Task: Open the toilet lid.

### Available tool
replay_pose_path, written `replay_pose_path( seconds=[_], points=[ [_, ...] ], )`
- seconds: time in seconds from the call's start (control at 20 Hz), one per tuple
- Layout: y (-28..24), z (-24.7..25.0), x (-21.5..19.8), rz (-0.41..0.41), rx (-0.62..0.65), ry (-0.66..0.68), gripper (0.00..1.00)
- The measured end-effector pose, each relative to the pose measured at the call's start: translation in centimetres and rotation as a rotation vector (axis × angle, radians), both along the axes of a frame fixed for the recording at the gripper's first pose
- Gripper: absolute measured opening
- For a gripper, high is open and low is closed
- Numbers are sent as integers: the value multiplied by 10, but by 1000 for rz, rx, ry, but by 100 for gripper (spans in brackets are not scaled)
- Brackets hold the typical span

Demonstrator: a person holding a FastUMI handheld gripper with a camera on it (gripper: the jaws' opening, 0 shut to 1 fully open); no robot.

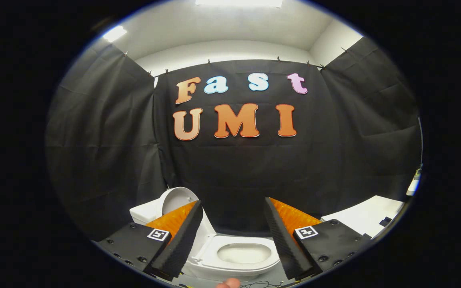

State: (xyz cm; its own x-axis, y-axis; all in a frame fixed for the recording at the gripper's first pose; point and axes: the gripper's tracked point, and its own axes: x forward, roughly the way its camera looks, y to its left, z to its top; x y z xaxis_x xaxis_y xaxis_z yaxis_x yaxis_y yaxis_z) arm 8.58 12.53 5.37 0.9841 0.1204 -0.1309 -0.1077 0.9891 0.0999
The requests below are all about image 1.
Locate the ceiling light panel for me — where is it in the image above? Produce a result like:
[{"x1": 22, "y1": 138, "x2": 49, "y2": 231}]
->
[
  {"x1": 195, "y1": 0, "x2": 283, "y2": 8},
  {"x1": 102, "y1": 25, "x2": 128, "y2": 42}
]

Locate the white toilet bowl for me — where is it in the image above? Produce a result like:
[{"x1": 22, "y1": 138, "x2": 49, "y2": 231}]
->
[{"x1": 180, "y1": 218, "x2": 281, "y2": 282}]

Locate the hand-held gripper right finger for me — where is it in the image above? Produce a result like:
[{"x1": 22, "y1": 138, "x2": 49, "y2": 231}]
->
[{"x1": 264, "y1": 197, "x2": 373, "y2": 280}]

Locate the white drawer cabinet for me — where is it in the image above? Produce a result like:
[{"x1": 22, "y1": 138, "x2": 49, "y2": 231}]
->
[{"x1": 321, "y1": 195, "x2": 405, "y2": 239}]

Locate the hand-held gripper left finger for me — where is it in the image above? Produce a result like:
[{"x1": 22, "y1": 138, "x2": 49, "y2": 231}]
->
[{"x1": 94, "y1": 200, "x2": 204, "y2": 282}]

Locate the black backdrop cloth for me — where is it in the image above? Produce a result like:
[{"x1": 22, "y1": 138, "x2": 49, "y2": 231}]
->
[{"x1": 46, "y1": 36, "x2": 422, "y2": 242}]

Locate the white toilet lid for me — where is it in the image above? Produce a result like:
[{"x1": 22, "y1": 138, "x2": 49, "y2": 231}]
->
[{"x1": 156, "y1": 187, "x2": 200, "y2": 218}]

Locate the white toilet tank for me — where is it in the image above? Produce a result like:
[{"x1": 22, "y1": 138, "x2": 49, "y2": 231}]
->
[{"x1": 129, "y1": 201, "x2": 163, "y2": 226}]

